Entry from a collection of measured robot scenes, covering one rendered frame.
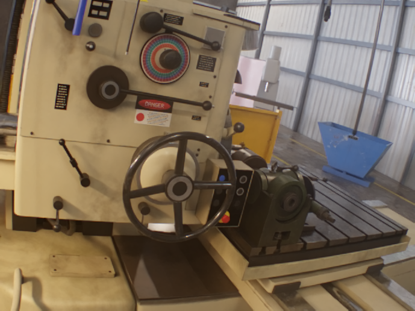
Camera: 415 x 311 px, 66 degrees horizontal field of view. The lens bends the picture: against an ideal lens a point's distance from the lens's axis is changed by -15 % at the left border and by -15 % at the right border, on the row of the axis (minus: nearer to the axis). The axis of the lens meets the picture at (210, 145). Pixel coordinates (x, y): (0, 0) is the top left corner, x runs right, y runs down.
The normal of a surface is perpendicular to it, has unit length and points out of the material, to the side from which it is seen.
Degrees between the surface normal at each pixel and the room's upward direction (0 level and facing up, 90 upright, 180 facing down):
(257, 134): 90
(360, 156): 90
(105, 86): 90
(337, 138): 90
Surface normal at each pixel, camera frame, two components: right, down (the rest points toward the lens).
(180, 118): 0.40, 0.30
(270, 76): -0.20, 0.19
